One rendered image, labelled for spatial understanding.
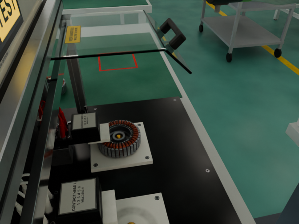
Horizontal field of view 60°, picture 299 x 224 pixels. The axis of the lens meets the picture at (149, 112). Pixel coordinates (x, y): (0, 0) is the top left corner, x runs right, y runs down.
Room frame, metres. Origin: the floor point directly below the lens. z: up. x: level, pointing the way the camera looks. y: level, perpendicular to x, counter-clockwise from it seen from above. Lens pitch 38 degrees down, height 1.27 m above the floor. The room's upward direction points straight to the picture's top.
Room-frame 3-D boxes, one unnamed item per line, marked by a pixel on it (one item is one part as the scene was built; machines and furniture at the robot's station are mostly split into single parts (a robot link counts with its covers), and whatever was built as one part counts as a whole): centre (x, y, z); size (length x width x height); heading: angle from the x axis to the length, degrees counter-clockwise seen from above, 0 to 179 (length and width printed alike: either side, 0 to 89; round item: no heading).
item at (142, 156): (0.49, 0.08, 0.78); 0.15 x 0.15 x 0.01; 11
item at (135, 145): (0.49, 0.08, 0.80); 0.11 x 0.11 x 0.04
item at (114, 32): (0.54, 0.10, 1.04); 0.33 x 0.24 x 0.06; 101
